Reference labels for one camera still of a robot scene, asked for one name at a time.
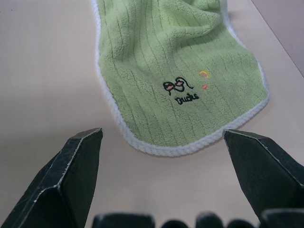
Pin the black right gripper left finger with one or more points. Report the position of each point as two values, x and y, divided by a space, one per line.
59 180

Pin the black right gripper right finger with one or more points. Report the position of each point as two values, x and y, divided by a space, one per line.
266 171

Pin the green towel with white trim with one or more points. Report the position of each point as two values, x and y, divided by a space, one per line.
166 71

